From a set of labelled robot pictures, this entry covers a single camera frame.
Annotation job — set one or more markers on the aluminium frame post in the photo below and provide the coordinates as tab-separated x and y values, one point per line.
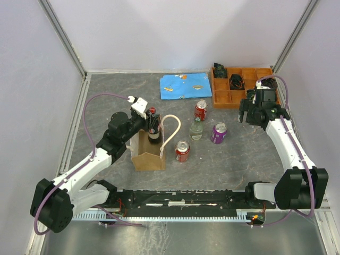
51	15
303	20

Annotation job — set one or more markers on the blue space-print cloth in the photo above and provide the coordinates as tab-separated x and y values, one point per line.
184	86

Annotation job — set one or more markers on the dark rolled band far-left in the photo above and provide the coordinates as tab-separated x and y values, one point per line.
220	72

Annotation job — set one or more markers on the red cola can far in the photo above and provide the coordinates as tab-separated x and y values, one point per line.
200	110

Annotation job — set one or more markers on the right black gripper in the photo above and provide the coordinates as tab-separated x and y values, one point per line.
246	105

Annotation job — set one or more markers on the cola glass bottle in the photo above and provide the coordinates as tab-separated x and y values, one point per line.
154	137

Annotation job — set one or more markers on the right aluminium frame post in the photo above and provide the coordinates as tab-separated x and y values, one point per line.
303	20

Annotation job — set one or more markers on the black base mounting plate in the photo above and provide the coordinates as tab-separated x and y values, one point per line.
146	203

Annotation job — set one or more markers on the brown canvas bag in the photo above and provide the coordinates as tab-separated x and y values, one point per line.
151	157

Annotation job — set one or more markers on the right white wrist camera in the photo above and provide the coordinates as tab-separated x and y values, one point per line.
261	85

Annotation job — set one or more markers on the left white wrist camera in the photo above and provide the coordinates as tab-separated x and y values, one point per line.
139	105

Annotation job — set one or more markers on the dark rolled band far-right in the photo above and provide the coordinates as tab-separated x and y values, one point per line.
270	83

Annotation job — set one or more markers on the red cola can near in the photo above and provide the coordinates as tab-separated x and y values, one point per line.
182	150

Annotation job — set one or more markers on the blue slotted cable duct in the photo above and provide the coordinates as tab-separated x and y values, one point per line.
101	216

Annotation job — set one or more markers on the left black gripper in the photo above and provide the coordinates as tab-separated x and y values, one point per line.
144	120

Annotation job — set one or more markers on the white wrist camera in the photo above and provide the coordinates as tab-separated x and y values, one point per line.
139	105
261	85

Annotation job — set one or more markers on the orange wooden divider tray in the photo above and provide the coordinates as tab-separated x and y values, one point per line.
223	97

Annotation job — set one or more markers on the left aluminium frame post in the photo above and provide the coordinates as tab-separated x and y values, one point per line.
51	15

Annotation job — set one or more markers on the dark rolled band yellow print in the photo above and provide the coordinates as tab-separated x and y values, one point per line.
250	94

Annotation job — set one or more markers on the clear green-cap glass bottle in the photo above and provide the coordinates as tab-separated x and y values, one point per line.
196	129

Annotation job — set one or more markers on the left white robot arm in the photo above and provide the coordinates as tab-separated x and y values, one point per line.
56	202

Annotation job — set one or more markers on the red cola can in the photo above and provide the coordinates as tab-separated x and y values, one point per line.
182	150
200	110

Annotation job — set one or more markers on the dark rolled band orange accents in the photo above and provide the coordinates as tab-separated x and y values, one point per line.
236	82

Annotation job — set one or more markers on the purple soda can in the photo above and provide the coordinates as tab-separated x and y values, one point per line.
219	132

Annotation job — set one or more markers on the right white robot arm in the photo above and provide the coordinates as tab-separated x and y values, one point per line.
302	185

